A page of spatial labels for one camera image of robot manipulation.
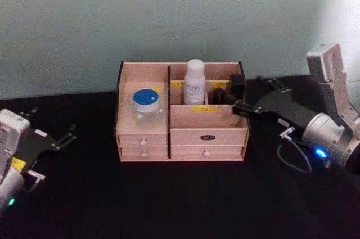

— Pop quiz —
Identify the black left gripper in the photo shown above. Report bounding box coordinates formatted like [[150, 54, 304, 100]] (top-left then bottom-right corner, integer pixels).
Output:
[[11, 107, 78, 178]]

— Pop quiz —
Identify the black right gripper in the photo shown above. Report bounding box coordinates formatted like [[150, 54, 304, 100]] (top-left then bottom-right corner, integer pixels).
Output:
[[232, 79, 319, 136]]

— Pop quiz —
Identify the black rectangular box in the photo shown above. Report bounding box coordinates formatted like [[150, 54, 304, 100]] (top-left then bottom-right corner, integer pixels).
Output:
[[229, 74, 245, 101]]

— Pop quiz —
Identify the small black bottle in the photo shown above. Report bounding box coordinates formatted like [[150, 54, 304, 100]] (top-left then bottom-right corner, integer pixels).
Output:
[[211, 87, 235, 106]]

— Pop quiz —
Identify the wide wooden drawer, white knob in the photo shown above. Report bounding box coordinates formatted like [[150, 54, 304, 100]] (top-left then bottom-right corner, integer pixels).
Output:
[[170, 145, 245, 161]]

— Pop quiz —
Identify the white plastic bottle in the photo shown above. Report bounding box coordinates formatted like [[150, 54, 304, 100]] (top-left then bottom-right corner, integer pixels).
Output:
[[183, 58, 208, 106]]

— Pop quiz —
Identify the wooden desktop organizer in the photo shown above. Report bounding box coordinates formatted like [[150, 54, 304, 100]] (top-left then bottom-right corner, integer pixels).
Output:
[[113, 60, 250, 163]]

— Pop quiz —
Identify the short wooden drawer, white knob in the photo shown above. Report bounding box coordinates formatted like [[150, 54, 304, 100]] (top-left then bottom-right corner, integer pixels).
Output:
[[118, 133, 169, 147], [119, 146, 169, 161]]

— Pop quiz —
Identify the wide wooden drawer, black plate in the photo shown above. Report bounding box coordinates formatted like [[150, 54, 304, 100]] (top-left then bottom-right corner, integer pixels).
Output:
[[170, 128, 249, 147]]

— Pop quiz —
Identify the clear jar with blue lid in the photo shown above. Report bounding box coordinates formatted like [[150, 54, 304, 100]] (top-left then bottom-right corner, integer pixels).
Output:
[[129, 88, 165, 126]]

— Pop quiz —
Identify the black table cloth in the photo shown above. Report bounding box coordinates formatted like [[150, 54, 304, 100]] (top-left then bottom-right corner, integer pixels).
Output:
[[0, 74, 360, 239]]

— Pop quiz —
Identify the right gripper cable, silver plug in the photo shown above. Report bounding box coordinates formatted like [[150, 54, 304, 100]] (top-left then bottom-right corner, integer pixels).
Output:
[[276, 127, 313, 173]]

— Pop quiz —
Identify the gripper cable, silver plug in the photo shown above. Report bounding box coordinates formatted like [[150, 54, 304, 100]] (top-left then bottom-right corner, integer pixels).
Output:
[[21, 169, 46, 193], [276, 127, 313, 173]]

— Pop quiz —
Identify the left gripper cable, silver plug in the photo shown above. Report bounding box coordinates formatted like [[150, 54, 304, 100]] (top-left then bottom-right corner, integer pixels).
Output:
[[21, 169, 46, 193]]

